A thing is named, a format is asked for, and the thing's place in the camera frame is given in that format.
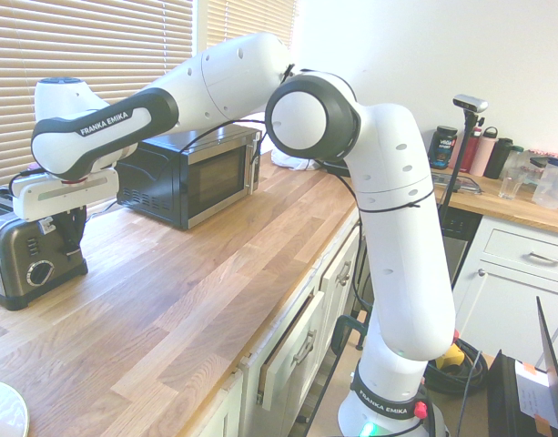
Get clear drinking glass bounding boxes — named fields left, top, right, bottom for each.
left=497, top=175, right=523, bottom=201

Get white crumpled cloth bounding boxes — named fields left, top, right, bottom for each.
left=270, top=146, right=326, bottom=172

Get white drawer metal handle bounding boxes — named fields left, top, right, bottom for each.
left=482, top=227, right=558, bottom=274

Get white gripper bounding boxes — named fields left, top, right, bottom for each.
left=11, top=168, right=121, bottom=256

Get green clamp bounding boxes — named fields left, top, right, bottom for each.
left=330, top=312, right=369, bottom=354

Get black water bottle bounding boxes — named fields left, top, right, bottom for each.
left=482, top=137, right=514, bottom=179

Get white cabinet door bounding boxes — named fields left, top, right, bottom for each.
left=319, top=231, right=361, bottom=347

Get white plate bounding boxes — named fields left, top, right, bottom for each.
left=0, top=377, right=32, bottom=437

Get black supplement tub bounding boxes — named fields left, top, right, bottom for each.
left=430, top=126, right=459, bottom=171

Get red water bottle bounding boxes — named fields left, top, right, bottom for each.
left=460, top=127, right=482, bottom=174

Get black camera stand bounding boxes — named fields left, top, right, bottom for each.
left=441, top=110, right=485, bottom=229

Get pink water bottle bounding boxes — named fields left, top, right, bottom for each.
left=469, top=127, right=500, bottom=178

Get grey camera on stand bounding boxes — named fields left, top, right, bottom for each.
left=451, top=94, right=490, bottom=113

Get coiled black cables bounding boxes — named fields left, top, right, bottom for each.
left=422, top=335, right=489, bottom=393

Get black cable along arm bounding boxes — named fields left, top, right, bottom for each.
left=144, top=66, right=437, bottom=320

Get narrow wooden window blind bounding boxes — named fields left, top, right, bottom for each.
left=206, top=0, right=297, bottom=52

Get wide wooden window blind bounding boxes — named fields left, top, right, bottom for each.
left=0, top=0, right=196, bottom=188

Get yellow black tool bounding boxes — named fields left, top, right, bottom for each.
left=434, top=342, right=464, bottom=368

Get black steel microwave oven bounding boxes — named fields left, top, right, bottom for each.
left=116, top=123, right=264, bottom=231

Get black box with paper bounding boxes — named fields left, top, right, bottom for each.
left=486, top=349, right=558, bottom=437

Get white open cabinet drawer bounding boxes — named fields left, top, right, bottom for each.
left=256, top=290, right=326, bottom=405

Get clear pitcher blue lid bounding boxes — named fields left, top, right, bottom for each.
left=530, top=157, right=558, bottom=210

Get black dishwasher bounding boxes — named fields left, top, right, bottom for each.
left=441, top=208, right=483, bottom=289

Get stainless steel toaster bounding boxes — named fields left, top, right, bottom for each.
left=0, top=186, right=89, bottom=311

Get open laptop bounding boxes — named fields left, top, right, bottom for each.
left=534, top=295, right=558, bottom=432

